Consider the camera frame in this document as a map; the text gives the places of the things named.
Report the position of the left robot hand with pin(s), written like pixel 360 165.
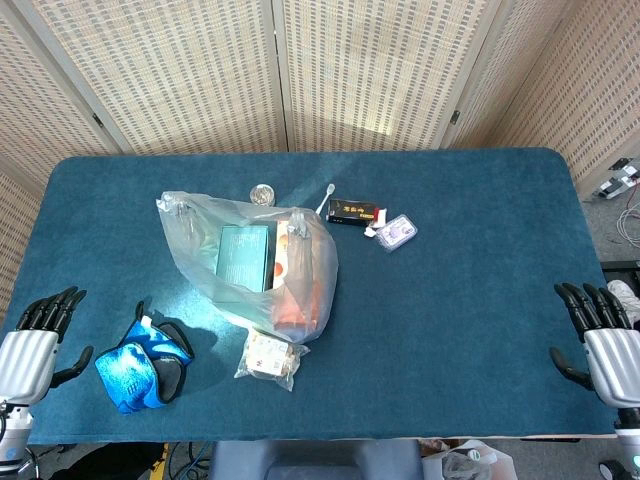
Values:
pixel 25 360

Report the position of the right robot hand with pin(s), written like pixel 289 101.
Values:
pixel 615 365

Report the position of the clear plastic bag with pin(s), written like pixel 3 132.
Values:
pixel 310 260

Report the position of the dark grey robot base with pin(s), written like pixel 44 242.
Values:
pixel 320 460

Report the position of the black cloth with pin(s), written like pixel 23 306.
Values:
pixel 110 462

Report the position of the crumpled plastic bag on floor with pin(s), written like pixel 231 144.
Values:
pixel 470 460

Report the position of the white sneaker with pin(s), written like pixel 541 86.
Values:
pixel 632 299

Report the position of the black caster wheel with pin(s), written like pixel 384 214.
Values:
pixel 614 471

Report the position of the blue black neoprene brace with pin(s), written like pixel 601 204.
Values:
pixel 135 370

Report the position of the teal table cover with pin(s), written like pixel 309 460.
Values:
pixel 450 300

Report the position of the electronics on floor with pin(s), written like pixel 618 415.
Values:
pixel 617 182

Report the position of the teal cardboard box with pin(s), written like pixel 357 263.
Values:
pixel 242 257

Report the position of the pastry in clear wrapper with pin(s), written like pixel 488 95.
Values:
pixel 267 357

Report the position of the black screen hinge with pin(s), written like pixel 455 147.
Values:
pixel 97 120
pixel 455 117

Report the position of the clear case purple cards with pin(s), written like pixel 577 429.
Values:
pixel 397 233

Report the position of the orange cardboard box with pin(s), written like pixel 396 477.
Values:
pixel 295 310

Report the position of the small red white packet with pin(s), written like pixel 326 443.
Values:
pixel 380 216

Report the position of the round metal tin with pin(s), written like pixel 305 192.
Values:
pixel 262 194

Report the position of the black box gold lettering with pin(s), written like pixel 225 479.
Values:
pixel 350 210

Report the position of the white toothbrush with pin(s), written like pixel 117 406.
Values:
pixel 327 196

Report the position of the woven folding screen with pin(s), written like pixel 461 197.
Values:
pixel 200 75

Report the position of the black metal frame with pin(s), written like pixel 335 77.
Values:
pixel 620 270

